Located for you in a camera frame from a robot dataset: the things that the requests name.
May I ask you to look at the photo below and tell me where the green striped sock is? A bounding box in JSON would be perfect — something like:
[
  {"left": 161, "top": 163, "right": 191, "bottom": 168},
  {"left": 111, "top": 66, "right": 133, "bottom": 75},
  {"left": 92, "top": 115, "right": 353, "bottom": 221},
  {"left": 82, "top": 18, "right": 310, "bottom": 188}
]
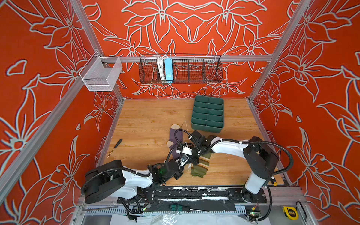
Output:
[{"left": 190, "top": 153, "right": 212, "bottom": 178}]

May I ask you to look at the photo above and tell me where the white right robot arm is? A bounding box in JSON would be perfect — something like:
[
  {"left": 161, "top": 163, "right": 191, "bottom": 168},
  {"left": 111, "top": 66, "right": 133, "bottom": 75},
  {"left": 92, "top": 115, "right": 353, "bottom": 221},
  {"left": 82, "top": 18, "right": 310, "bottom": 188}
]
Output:
[{"left": 190, "top": 136, "right": 294, "bottom": 195}]

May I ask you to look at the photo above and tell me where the yellow tape measure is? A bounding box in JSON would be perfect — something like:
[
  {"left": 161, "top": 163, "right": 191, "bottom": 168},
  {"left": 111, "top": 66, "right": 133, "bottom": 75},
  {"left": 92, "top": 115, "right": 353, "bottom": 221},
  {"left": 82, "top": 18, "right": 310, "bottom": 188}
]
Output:
[{"left": 282, "top": 206, "right": 299, "bottom": 220}]

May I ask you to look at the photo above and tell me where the black wire wall basket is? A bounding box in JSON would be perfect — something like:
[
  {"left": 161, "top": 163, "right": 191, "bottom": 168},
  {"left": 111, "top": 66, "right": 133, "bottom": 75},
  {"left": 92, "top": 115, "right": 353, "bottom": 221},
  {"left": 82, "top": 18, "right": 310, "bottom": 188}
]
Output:
[{"left": 139, "top": 54, "right": 223, "bottom": 84}]

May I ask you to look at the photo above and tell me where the light blue box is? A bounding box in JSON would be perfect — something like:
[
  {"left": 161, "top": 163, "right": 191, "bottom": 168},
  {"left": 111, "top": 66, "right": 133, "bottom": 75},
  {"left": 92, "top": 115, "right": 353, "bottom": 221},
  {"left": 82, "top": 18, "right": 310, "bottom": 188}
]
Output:
[{"left": 164, "top": 58, "right": 173, "bottom": 83}]

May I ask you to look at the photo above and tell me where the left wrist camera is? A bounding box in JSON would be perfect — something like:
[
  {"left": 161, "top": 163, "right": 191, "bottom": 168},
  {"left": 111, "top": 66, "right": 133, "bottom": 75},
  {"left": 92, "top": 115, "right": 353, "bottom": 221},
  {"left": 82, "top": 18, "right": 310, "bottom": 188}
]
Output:
[{"left": 176, "top": 144, "right": 192, "bottom": 167}]

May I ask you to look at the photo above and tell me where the white cable bundle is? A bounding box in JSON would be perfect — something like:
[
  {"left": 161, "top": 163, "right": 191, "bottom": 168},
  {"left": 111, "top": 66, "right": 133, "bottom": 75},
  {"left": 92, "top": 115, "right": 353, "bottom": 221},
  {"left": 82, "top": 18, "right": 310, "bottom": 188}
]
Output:
[{"left": 156, "top": 55, "right": 167, "bottom": 82}]

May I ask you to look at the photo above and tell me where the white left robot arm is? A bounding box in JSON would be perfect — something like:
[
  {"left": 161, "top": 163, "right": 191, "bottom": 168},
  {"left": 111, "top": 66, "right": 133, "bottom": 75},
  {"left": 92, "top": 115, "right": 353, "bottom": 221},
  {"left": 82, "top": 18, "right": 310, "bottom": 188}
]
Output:
[{"left": 81, "top": 159, "right": 185, "bottom": 204}]

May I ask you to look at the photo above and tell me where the clear plastic wall bin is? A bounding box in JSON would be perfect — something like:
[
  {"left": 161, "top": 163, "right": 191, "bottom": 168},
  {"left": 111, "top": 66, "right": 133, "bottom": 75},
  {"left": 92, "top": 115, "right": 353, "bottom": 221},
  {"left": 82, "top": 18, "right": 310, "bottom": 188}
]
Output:
[{"left": 79, "top": 56, "right": 122, "bottom": 92}]

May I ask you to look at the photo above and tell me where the purple striped sock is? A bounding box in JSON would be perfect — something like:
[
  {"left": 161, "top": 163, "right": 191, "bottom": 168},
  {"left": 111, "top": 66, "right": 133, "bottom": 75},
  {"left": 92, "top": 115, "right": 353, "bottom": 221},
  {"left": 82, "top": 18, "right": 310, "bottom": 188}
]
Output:
[{"left": 166, "top": 124, "right": 183, "bottom": 160}]

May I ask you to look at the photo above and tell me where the green handled screwdriver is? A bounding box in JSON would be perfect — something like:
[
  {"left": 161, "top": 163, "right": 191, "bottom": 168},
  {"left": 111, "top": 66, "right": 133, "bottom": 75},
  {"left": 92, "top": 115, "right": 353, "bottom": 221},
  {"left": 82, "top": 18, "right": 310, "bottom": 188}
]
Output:
[{"left": 169, "top": 204, "right": 208, "bottom": 213}]

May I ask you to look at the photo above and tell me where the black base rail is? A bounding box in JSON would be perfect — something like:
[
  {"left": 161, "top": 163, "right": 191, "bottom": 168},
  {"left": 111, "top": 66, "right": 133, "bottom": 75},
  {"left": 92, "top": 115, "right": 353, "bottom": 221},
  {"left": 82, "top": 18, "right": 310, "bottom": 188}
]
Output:
[{"left": 117, "top": 186, "right": 268, "bottom": 216}]

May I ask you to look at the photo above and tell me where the black handled screwdriver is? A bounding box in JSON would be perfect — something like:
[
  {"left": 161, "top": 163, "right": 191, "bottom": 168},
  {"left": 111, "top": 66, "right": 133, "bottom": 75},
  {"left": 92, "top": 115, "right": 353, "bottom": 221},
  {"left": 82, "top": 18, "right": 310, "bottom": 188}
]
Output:
[{"left": 107, "top": 139, "right": 122, "bottom": 158}]

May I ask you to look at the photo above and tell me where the green compartment tray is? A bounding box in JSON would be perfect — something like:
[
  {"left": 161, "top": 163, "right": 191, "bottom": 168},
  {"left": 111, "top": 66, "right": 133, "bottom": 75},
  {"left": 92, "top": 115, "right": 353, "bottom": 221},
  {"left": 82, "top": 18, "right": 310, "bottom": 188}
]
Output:
[{"left": 191, "top": 95, "right": 225, "bottom": 134}]

